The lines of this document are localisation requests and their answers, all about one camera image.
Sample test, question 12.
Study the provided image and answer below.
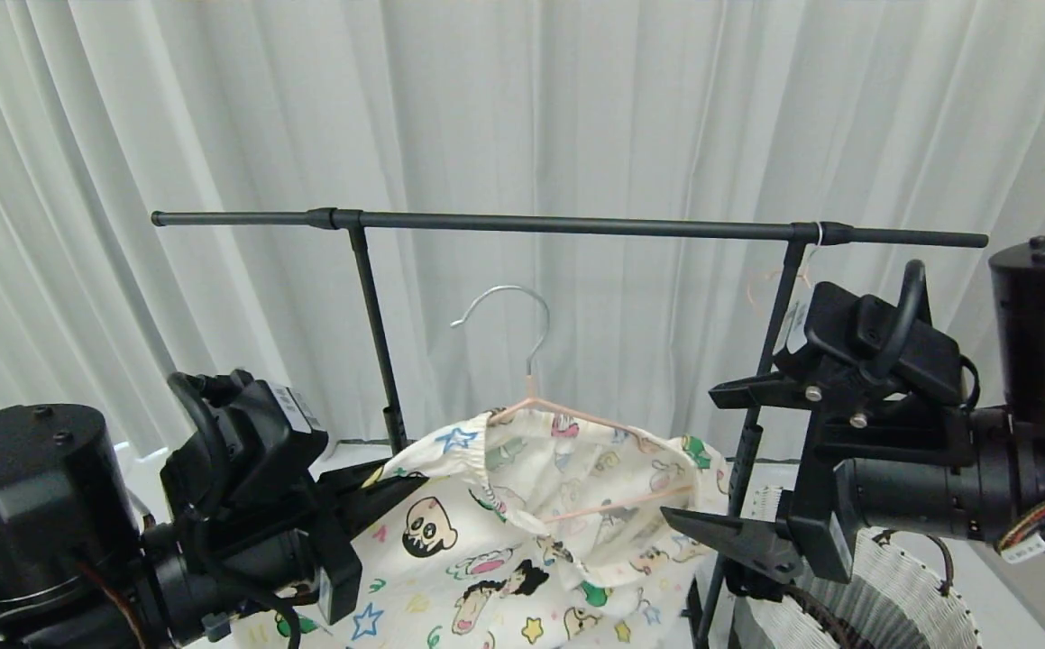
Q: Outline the cream printed garment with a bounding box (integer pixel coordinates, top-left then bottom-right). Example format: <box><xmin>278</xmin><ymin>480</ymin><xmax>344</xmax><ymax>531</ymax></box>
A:
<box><xmin>234</xmin><ymin>407</ymin><xmax>730</xmax><ymax>649</ymax></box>

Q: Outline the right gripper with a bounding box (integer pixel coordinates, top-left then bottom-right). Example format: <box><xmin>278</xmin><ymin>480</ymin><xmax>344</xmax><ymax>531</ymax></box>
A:
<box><xmin>662</xmin><ymin>374</ymin><xmax>1019</xmax><ymax>582</ymax></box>

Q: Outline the pink clothes hanger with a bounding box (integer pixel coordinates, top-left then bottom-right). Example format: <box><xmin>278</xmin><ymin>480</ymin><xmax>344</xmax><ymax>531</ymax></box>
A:
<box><xmin>747</xmin><ymin>245</ymin><xmax>825</xmax><ymax>316</ymax></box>
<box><xmin>450</xmin><ymin>286</ymin><xmax>699</xmax><ymax>526</ymax></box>

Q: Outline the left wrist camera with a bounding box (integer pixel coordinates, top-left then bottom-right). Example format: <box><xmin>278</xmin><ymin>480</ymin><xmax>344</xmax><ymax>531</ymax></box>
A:
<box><xmin>161</xmin><ymin>370</ymin><xmax>329</xmax><ymax>524</ymax></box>

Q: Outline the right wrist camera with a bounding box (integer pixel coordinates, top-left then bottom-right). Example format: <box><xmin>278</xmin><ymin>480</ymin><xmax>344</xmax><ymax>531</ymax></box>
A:
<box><xmin>773</xmin><ymin>281</ymin><xmax>967</xmax><ymax>425</ymax></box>

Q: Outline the white curtain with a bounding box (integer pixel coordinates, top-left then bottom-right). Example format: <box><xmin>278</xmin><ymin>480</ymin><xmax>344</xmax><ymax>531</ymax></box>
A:
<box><xmin>0</xmin><ymin>0</ymin><xmax>1045</xmax><ymax>470</ymax></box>

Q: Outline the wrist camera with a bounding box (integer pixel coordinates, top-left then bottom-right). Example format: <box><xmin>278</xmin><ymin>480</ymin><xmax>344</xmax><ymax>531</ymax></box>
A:
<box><xmin>773</xmin><ymin>281</ymin><xmax>967</xmax><ymax>425</ymax></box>
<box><xmin>161</xmin><ymin>370</ymin><xmax>329</xmax><ymax>524</ymax></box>

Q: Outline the white laundry basket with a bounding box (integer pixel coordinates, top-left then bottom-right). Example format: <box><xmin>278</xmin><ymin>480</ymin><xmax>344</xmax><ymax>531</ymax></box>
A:
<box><xmin>729</xmin><ymin>487</ymin><xmax>983</xmax><ymax>649</ymax></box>

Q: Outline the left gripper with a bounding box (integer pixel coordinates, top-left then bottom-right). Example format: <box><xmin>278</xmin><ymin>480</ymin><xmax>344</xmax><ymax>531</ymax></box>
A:
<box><xmin>148</xmin><ymin>471</ymin><xmax>428</xmax><ymax>645</ymax></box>

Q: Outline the black clothes rack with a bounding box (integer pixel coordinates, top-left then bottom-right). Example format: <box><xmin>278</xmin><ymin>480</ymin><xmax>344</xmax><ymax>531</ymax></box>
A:
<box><xmin>151</xmin><ymin>207</ymin><xmax>990</xmax><ymax>649</ymax></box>

